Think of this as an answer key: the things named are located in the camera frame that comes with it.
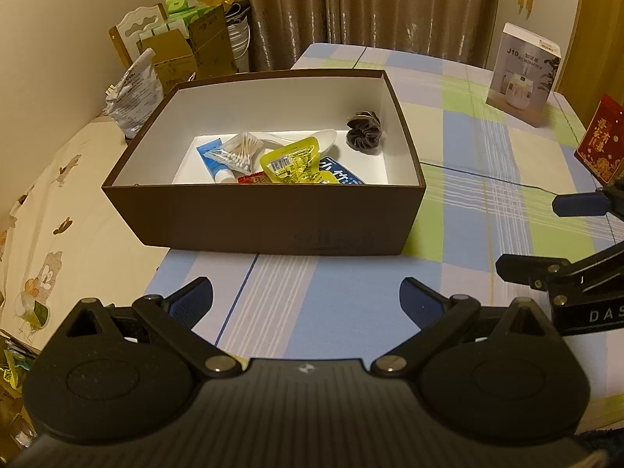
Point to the red snack packet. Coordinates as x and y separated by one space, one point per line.
251 179

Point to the plain tan curtain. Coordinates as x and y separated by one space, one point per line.
599 19

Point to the cartoon printed bed sheet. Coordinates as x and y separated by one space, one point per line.
73 204

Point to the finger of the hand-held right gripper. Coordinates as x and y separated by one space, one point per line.
526 268
580 204

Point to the white product carton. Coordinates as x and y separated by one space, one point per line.
521 78

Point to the blue white packet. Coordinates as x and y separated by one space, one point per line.
341 171

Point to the brown cardboard box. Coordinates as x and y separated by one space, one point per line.
243 229

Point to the small cardboard box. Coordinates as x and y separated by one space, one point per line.
170 63

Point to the brown patterned curtain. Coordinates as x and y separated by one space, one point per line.
341 5

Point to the checked pastel sheet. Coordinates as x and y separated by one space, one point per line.
463 165

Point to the white plastic spoon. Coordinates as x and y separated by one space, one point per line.
327 139

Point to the bag of cotton swabs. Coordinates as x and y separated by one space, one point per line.
239 151

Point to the white carved chair back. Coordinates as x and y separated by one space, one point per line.
141 22

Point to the dark blue fuzzy cloth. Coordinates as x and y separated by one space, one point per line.
602 441

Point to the green tissue packs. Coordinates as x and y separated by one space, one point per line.
181 4

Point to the blue tube white cap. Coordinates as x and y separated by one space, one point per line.
209 153

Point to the large cardboard box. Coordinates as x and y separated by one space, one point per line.
214 44

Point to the dark hair scrunchie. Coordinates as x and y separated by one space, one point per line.
363 131

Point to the yellow snack packet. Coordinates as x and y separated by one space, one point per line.
287 161

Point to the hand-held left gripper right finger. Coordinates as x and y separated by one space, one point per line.
421 302

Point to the white clothes hangers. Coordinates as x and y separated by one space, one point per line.
240 29

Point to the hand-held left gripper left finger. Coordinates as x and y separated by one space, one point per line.
192 302

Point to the clear plastic bag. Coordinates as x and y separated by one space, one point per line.
136 97

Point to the red gift box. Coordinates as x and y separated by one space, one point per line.
602 141

